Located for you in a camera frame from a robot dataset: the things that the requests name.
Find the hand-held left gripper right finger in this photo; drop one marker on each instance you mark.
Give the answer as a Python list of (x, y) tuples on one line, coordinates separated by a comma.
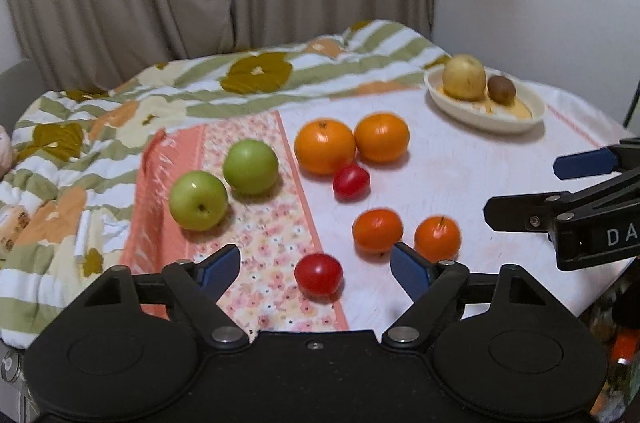
[(407, 268)]

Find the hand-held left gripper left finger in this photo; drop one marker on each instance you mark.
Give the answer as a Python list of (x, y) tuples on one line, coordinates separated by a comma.
[(220, 265)]

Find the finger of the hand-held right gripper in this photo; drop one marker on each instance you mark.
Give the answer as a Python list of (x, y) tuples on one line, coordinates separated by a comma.
[(585, 163), (515, 212)]

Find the small tangerine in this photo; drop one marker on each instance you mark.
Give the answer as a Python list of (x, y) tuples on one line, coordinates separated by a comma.
[(437, 238), (377, 230)]

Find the green apple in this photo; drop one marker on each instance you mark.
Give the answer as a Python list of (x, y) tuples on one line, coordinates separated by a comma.
[(197, 200), (250, 167)]

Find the red tomato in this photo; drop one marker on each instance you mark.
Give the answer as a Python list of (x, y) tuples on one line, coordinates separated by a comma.
[(351, 181), (318, 274)]

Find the cream bowl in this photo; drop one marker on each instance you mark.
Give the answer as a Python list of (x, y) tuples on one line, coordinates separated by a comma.
[(500, 120)]

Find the large orange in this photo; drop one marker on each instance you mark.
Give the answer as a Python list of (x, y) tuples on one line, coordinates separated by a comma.
[(382, 137), (324, 147)]

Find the pink floral printed cloth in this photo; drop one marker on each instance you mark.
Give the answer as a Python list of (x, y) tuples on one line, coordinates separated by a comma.
[(450, 183)]

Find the brown kiwi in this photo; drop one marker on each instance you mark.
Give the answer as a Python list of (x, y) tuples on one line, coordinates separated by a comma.
[(501, 89)]

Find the yellow apple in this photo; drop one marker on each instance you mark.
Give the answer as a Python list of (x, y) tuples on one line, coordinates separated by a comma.
[(464, 77)]

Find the floral striped quilt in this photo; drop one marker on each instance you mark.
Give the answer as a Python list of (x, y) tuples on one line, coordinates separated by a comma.
[(200, 78)]

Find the pink plush toy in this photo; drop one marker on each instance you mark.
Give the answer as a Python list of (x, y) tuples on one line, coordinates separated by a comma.
[(4, 150)]

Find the grey sofa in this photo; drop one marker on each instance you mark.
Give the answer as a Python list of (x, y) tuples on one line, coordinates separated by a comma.
[(20, 93)]

